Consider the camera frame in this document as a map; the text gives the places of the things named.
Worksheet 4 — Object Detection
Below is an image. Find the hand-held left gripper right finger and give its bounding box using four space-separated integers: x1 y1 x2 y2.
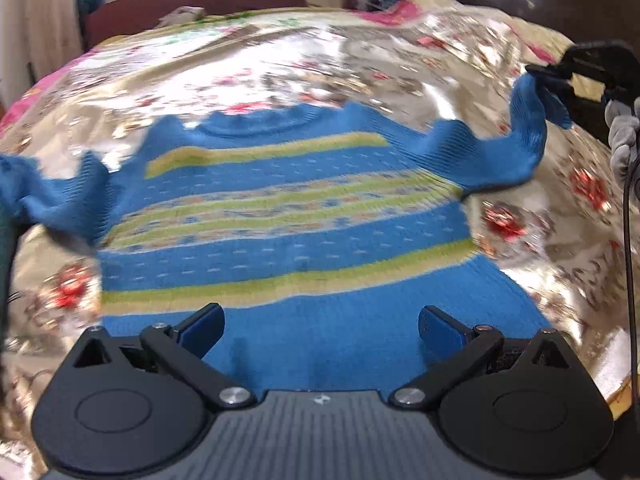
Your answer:
389 305 573 408

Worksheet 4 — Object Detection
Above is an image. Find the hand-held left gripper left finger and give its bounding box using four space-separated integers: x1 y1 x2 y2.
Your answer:
72 302 257 410

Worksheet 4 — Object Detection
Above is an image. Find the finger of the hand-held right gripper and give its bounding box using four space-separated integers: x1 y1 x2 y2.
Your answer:
525 62 573 95

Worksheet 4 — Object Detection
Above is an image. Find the blue striped knit sweater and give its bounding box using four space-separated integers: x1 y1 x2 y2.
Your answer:
0 74 573 393

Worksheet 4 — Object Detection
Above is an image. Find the person's right hand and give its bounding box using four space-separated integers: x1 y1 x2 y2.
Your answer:
604 97 640 182

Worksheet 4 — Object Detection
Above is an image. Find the floral satin blanket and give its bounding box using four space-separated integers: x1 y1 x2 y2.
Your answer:
0 0 640 480

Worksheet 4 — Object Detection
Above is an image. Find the grey crumpled cloth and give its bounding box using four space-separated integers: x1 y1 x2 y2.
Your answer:
159 6 207 28

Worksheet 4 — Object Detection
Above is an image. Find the beige curtain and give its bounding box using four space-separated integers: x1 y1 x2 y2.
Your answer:
0 0 86 91

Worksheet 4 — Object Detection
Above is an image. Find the black cable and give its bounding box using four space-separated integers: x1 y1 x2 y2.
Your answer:
622 157 640 383

